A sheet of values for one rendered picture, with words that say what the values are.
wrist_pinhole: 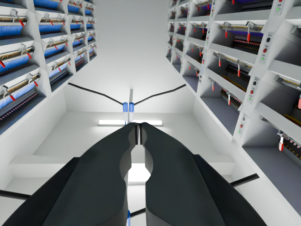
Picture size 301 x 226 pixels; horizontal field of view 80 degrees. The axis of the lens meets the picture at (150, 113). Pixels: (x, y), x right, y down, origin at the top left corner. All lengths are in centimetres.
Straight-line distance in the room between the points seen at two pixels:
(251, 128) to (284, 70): 32
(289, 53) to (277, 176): 51
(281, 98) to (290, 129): 24
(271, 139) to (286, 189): 30
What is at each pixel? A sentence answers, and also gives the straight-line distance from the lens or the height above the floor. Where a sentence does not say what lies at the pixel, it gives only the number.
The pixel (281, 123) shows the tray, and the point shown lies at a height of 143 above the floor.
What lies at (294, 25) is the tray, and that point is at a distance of 94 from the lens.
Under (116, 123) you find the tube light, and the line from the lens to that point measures 351.
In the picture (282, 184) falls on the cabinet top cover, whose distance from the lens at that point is 94.
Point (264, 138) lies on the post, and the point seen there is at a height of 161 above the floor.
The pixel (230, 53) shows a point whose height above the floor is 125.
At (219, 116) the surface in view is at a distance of 133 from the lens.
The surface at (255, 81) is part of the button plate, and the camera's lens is 97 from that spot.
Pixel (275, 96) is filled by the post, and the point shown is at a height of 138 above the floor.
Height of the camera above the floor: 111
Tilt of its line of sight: 26 degrees up
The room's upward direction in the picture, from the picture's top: 177 degrees counter-clockwise
